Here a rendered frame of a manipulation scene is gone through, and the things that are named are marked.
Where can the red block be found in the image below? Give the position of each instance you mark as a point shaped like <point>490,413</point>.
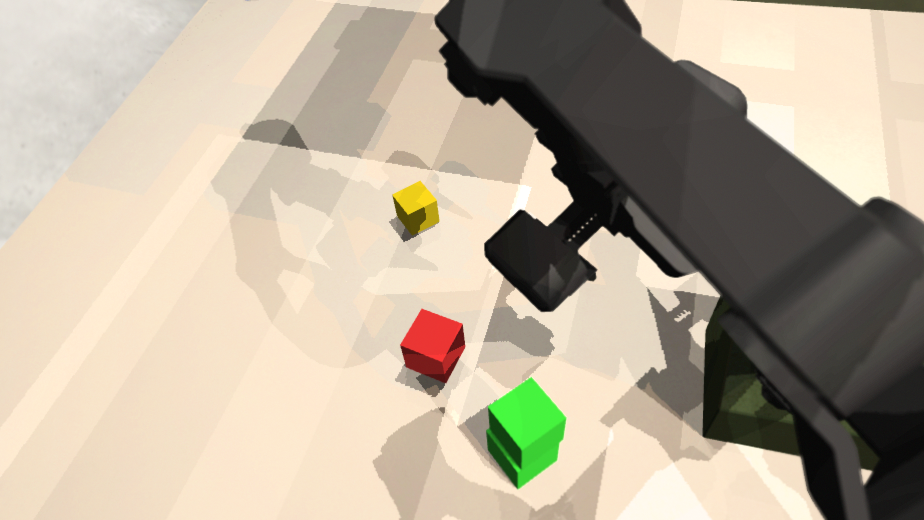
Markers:
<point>433,345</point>

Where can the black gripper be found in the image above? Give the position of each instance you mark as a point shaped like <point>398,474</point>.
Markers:
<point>539,260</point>

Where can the green block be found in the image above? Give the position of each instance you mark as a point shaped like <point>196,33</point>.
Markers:
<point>517,476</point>
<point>526,422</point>

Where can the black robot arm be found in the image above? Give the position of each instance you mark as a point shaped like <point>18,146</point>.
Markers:
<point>826,296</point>

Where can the yellow cube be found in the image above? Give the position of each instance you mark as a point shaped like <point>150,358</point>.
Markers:
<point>416,208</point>

